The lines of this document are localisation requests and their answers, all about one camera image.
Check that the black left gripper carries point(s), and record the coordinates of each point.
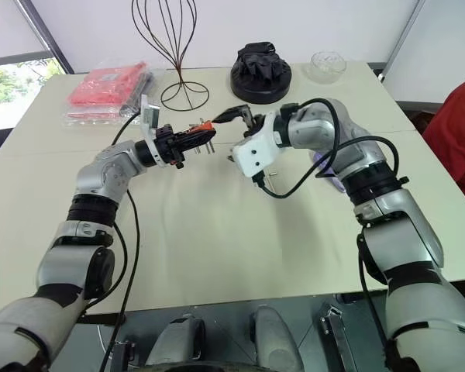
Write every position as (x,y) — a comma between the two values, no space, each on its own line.
(169,145)

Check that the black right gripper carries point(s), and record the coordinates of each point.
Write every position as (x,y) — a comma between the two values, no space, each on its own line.
(252,125)

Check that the red black hex key holder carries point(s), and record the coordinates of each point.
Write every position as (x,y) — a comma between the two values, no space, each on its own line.
(206,126)

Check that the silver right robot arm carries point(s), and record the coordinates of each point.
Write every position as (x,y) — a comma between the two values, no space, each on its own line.
(395,217)

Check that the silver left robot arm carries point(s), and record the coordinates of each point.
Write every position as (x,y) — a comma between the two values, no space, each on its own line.
(100,174)

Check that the loose silver hex key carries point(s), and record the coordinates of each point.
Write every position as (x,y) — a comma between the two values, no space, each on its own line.
(273,179)

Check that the black round base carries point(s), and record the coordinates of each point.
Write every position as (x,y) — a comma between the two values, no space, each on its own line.
(261,91)

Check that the crumpled black cloth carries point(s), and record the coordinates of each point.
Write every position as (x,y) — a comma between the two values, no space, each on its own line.
(260,60)

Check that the black item in clear bag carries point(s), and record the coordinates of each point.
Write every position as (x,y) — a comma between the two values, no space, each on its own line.
(137,97)

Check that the clear glass bowl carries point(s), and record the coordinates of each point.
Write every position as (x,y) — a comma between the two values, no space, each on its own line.
(325,67)

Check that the red items in clear bag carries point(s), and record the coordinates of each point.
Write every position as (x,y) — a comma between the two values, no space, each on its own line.
(104,87)

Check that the flat clear plastic package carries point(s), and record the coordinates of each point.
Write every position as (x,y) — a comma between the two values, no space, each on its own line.
(89,116)

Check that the purple object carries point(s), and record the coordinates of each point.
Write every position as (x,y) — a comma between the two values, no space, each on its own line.
(331,180)

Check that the dark rounded grey shape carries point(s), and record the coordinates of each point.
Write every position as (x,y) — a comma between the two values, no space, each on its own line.
(275,337)
(178,341)

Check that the person in red shirt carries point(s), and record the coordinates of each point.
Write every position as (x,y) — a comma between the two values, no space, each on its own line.
(457,135)

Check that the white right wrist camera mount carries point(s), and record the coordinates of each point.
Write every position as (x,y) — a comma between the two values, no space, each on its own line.
(252,153)

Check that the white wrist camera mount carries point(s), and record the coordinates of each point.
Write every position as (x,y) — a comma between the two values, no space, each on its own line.
(252,153)
(150,112)

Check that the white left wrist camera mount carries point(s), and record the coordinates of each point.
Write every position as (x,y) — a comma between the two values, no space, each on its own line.
(150,112)

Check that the dark window frame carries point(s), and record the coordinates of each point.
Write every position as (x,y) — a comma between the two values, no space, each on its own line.
(48,35)

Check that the black metal bracket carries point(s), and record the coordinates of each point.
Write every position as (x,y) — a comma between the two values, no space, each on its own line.
(339,333)

